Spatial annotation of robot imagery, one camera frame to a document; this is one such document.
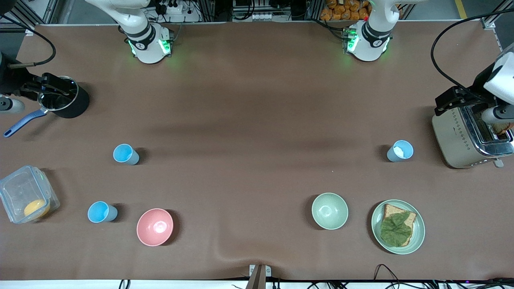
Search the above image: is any light blue cup with tissue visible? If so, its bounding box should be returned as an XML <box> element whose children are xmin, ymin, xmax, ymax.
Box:
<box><xmin>387</xmin><ymin>140</ymin><xmax>414</xmax><ymax>163</ymax></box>

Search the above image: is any plain light blue cup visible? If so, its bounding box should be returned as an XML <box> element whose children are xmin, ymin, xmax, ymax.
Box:
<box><xmin>88</xmin><ymin>201</ymin><xmax>118</xmax><ymax>223</ymax></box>
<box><xmin>113</xmin><ymin>144</ymin><xmax>140</xmax><ymax>165</ymax></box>

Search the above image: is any beige and chrome toaster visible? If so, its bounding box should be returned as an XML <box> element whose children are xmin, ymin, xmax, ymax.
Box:
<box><xmin>432</xmin><ymin>100</ymin><xmax>514</xmax><ymax>169</ymax></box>

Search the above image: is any clear plastic food container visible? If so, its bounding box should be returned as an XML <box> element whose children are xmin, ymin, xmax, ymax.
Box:
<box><xmin>0</xmin><ymin>165</ymin><xmax>61</xmax><ymax>224</ymax></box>

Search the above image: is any yellow orange round food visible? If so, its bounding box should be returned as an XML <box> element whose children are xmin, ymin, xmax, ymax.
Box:
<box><xmin>23</xmin><ymin>199</ymin><xmax>51</xmax><ymax>219</ymax></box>

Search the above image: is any brown bread slice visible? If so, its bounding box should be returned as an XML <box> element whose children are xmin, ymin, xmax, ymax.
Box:
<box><xmin>381</xmin><ymin>204</ymin><xmax>417</xmax><ymax>246</ymax></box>

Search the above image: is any pale green plate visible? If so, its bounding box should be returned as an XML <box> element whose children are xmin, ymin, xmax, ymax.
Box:
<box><xmin>371</xmin><ymin>199</ymin><xmax>426</xmax><ymax>255</ymax></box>

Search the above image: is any green lettuce leaf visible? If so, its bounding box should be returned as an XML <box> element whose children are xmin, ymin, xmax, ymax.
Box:
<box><xmin>380</xmin><ymin>212</ymin><xmax>413</xmax><ymax>247</ymax></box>

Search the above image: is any bag of orange snacks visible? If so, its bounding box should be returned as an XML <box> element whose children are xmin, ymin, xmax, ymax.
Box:
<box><xmin>320</xmin><ymin>0</ymin><xmax>370</xmax><ymax>21</ymax></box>

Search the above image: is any white power strip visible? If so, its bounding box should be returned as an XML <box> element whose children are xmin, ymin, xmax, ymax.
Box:
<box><xmin>155</xmin><ymin>0</ymin><xmax>185</xmax><ymax>14</ymax></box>

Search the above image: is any pale green bowl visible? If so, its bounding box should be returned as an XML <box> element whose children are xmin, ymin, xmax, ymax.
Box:
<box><xmin>312</xmin><ymin>193</ymin><xmax>349</xmax><ymax>230</ymax></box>

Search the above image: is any pink bowl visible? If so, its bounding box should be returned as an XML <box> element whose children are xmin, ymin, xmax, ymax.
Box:
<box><xmin>137</xmin><ymin>208</ymin><xmax>174</xmax><ymax>246</ymax></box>

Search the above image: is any brown table cloth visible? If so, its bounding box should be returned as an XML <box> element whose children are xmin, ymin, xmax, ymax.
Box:
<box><xmin>0</xmin><ymin>20</ymin><xmax>514</xmax><ymax>281</ymax></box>

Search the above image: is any black saucepan with blue handle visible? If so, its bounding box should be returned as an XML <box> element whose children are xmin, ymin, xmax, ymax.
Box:
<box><xmin>3</xmin><ymin>75</ymin><xmax>90</xmax><ymax>138</ymax></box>

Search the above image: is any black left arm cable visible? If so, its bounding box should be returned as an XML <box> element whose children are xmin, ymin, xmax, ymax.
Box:
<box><xmin>430</xmin><ymin>13</ymin><xmax>514</xmax><ymax>101</ymax></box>

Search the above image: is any thin black looped cable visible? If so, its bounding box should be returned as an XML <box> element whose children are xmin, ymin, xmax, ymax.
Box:
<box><xmin>374</xmin><ymin>264</ymin><xmax>402</xmax><ymax>283</ymax></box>

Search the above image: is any grey metal edge bracket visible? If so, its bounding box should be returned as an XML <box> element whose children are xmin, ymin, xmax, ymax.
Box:
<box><xmin>248</xmin><ymin>264</ymin><xmax>272</xmax><ymax>289</ymax></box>

